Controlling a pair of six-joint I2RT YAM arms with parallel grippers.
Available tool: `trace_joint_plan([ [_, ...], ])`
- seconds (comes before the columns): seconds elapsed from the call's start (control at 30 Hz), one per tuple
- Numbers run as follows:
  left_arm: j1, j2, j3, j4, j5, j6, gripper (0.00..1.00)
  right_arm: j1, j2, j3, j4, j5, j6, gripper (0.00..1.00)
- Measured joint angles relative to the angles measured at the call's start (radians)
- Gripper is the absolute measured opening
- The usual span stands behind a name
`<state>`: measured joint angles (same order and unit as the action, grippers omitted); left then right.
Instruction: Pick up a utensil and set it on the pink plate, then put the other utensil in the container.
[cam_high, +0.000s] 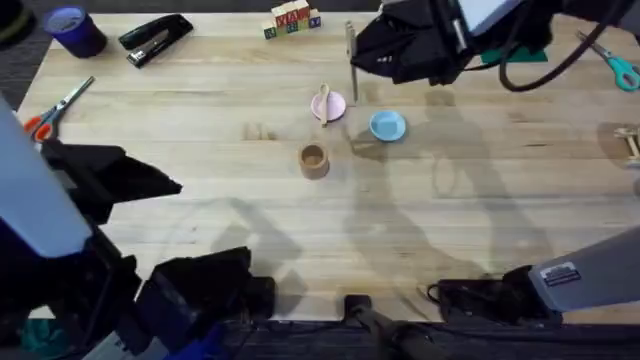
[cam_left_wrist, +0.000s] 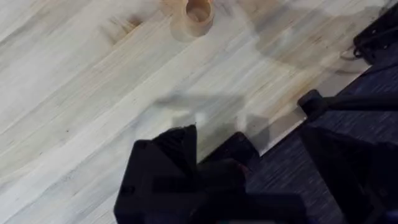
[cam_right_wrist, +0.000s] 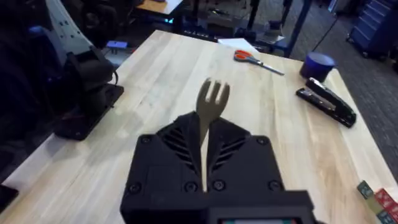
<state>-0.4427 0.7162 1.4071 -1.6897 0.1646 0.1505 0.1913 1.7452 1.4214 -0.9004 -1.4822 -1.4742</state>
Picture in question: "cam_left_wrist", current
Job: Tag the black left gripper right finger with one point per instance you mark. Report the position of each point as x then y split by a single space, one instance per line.
357 174

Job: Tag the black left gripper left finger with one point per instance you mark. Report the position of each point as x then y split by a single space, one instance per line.
161 174

